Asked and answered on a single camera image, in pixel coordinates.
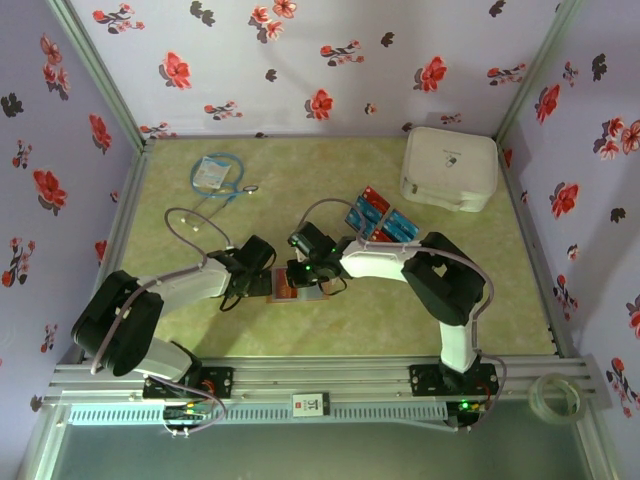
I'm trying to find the brown leather card holder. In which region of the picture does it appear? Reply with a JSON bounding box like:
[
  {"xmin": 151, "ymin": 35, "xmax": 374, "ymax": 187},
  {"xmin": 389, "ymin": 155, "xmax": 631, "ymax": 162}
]
[{"xmin": 267, "ymin": 267, "xmax": 331, "ymax": 305}]

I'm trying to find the blue VIP card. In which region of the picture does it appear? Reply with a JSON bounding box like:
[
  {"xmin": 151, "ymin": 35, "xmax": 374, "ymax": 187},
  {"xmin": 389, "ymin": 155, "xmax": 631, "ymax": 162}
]
[
  {"xmin": 344, "ymin": 208, "xmax": 377, "ymax": 236},
  {"xmin": 351, "ymin": 196, "xmax": 384, "ymax": 222},
  {"xmin": 387, "ymin": 208, "xmax": 421, "ymax": 234},
  {"xmin": 380, "ymin": 218, "xmax": 415, "ymax": 241}
]

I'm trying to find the blue stethoscope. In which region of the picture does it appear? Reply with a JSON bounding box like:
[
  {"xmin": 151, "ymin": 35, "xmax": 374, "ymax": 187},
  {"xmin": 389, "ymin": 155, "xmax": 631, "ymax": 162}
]
[{"xmin": 183, "ymin": 152, "xmax": 260, "ymax": 232}]

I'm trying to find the white blue plastic packet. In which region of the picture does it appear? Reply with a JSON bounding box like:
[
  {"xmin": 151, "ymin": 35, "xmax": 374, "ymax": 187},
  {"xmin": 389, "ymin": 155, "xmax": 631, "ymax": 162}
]
[{"xmin": 194, "ymin": 156, "xmax": 231, "ymax": 190}]

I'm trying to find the white label tag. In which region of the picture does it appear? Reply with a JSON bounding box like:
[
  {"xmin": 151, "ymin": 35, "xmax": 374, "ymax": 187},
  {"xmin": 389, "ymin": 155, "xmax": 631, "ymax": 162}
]
[{"xmin": 291, "ymin": 392, "xmax": 331, "ymax": 418}]

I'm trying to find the green circuit board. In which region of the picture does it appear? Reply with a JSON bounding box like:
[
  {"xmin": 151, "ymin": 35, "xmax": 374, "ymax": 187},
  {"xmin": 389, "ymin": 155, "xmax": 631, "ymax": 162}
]
[
  {"xmin": 163, "ymin": 403, "xmax": 211, "ymax": 422},
  {"xmin": 455, "ymin": 398, "xmax": 490, "ymax": 417}
]

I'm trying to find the white medicine case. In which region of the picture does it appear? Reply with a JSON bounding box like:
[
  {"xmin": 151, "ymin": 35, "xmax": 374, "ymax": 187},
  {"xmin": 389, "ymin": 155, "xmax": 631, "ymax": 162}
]
[{"xmin": 398, "ymin": 126, "xmax": 500, "ymax": 214}]

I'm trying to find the clear tape roll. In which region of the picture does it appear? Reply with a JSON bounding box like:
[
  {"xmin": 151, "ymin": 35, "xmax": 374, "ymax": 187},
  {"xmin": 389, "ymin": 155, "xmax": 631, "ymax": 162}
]
[{"xmin": 528, "ymin": 372, "xmax": 587, "ymax": 426}]

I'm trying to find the grey right arm cable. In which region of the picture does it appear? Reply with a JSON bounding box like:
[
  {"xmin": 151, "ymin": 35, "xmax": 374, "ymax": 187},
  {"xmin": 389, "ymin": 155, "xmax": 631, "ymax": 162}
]
[{"xmin": 298, "ymin": 198, "xmax": 509, "ymax": 434}]

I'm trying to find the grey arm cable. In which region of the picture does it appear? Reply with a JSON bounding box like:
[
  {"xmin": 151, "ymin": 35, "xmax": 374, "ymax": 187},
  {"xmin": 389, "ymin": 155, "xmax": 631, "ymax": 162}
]
[
  {"xmin": 298, "ymin": 198, "xmax": 509, "ymax": 434},
  {"xmin": 91, "ymin": 208, "xmax": 232, "ymax": 440}
]

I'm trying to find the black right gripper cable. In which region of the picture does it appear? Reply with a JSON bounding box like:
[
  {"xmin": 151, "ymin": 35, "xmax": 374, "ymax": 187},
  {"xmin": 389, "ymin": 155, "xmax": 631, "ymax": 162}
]
[{"xmin": 319, "ymin": 277, "xmax": 347, "ymax": 299}]

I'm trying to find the grey left arm cable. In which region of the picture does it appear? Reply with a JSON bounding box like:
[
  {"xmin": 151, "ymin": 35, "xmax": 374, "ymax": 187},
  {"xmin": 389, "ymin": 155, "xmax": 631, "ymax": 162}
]
[{"xmin": 91, "ymin": 208, "xmax": 232, "ymax": 440}]

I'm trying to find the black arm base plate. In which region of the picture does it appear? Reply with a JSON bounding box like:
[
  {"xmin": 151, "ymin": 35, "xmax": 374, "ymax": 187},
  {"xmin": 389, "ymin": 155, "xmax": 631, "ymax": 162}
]
[
  {"xmin": 143, "ymin": 366, "xmax": 235, "ymax": 400},
  {"xmin": 408, "ymin": 363, "xmax": 500, "ymax": 397}
]

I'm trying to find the aluminium frame front rail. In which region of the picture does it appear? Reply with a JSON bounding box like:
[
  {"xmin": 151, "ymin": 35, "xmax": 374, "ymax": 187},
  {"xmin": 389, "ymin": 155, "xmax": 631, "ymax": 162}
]
[{"xmin": 42, "ymin": 353, "xmax": 614, "ymax": 409}]

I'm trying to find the white slotted cable duct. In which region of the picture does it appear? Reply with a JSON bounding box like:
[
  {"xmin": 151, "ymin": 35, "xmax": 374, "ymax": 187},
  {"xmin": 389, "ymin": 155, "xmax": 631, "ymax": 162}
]
[{"xmin": 67, "ymin": 402, "xmax": 449, "ymax": 427}]

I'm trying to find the aluminium frame side rail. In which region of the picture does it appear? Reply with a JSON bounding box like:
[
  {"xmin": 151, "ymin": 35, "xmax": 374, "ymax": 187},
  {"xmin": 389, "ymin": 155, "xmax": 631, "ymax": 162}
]
[
  {"xmin": 499, "ymin": 142, "xmax": 576, "ymax": 359},
  {"xmin": 59, "ymin": 139, "xmax": 156, "ymax": 364}
]

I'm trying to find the aluminium frame corner post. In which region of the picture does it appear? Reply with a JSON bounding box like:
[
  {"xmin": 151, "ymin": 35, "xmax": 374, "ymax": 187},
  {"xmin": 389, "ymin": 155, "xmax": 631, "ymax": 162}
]
[
  {"xmin": 47, "ymin": 0, "xmax": 156, "ymax": 151},
  {"xmin": 493, "ymin": 0, "xmax": 584, "ymax": 146}
]

